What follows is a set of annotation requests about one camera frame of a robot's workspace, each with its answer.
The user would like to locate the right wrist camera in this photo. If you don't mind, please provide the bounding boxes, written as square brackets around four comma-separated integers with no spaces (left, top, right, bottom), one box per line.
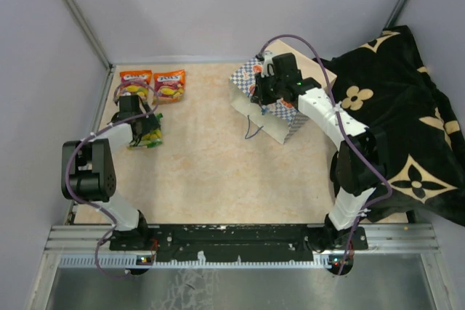
[256,51,276,78]

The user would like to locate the green candy bag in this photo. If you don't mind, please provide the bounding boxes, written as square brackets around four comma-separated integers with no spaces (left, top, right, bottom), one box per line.
[128,113,163,148]

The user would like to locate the blue checkered paper bag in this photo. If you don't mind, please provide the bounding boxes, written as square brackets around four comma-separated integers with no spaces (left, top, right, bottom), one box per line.
[229,40,327,144]

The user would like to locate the black floral blanket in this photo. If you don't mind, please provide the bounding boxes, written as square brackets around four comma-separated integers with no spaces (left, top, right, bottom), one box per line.
[323,25,464,225]

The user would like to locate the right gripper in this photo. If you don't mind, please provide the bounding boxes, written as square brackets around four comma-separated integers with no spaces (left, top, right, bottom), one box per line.
[250,70,284,107]

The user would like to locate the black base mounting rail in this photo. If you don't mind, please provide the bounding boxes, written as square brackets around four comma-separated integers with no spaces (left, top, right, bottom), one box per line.
[110,224,368,274]

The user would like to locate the orange candy bag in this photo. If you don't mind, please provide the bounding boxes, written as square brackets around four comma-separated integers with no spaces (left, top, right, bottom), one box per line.
[118,70,152,100]
[152,69,186,105]

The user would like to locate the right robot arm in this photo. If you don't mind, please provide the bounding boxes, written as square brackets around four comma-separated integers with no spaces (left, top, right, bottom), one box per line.
[251,52,388,250]

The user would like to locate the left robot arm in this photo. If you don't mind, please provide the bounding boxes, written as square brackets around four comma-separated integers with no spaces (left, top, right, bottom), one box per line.
[61,95,163,250]

